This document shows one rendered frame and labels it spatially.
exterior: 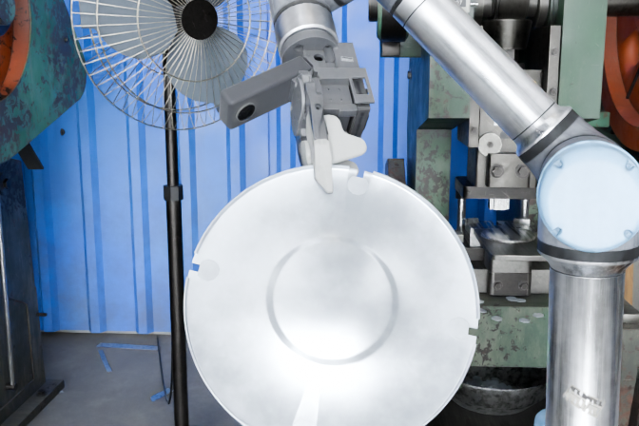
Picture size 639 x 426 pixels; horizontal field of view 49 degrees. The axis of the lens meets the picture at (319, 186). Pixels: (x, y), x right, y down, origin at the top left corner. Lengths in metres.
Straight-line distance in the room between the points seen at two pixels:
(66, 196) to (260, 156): 0.85
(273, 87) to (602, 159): 0.37
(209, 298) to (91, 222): 2.46
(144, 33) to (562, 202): 1.23
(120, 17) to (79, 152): 1.40
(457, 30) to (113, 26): 1.02
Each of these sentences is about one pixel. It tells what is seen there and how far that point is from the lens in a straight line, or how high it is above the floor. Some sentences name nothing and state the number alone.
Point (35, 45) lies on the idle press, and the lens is 2.26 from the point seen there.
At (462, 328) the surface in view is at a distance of 0.72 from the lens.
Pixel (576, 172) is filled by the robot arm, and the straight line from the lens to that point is 0.83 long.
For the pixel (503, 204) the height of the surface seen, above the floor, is 0.84.
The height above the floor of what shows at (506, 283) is 0.68.
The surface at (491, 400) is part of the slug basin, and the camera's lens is 1.84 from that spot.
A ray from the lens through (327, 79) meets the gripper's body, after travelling 0.79.
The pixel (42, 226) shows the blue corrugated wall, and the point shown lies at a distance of 3.23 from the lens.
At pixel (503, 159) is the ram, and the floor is 0.96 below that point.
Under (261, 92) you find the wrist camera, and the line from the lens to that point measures 0.79.
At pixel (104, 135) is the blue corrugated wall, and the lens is 3.09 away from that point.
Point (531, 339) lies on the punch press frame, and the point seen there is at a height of 0.57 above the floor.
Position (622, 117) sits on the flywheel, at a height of 1.05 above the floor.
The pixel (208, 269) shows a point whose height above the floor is 0.98.
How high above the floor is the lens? 1.18
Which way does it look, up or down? 10 degrees down
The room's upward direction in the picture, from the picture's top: straight up
